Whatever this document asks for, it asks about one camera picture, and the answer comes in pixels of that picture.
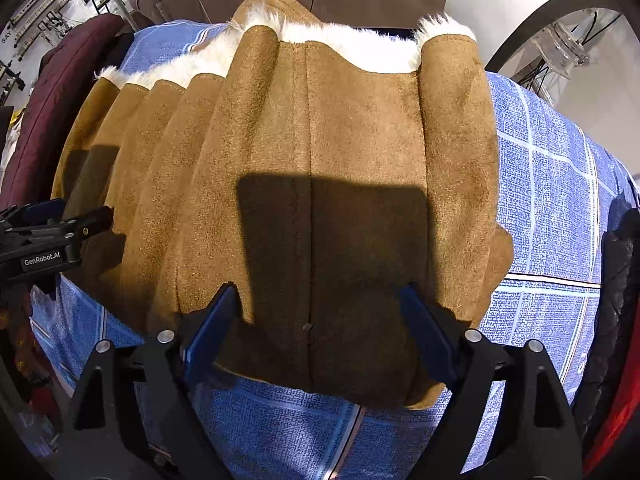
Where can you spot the maroon quilted down coat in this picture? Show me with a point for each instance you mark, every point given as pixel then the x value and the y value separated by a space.
pixel 66 76

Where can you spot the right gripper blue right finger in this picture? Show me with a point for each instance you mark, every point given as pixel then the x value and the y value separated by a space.
pixel 535 436

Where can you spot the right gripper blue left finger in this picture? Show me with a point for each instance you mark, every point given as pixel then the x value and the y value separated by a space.
pixel 131 416

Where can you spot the red garment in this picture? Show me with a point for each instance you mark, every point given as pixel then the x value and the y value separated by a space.
pixel 615 450

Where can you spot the white curved machine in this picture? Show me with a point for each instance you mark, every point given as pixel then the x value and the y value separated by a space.
pixel 520 10

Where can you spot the blue checked bed sheet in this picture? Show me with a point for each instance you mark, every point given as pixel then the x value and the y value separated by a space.
pixel 559 193

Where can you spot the brown suede shearling coat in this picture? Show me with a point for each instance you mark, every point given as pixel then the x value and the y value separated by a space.
pixel 318 167

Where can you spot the black quilted garment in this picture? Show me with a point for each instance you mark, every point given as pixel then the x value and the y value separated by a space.
pixel 613 326

